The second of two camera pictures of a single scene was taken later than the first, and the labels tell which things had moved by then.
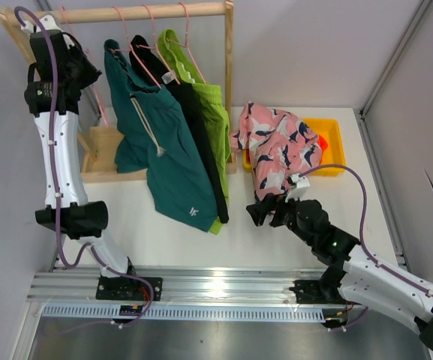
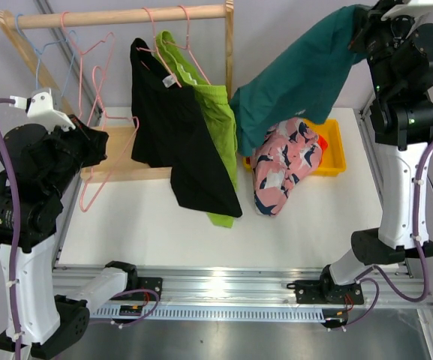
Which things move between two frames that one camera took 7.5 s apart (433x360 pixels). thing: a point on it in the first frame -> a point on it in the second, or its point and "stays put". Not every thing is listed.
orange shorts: (322, 143) stays put
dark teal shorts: (153, 136) -> (303, 81)
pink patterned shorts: (280, 145) stays put
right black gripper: (270, 202) -> (371, 22)
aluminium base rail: (227, 295) stays put
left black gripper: (91, 73) -> (94, 139)
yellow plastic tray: (330, 129) stays put
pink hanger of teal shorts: (130, 49) -> (121, 154)
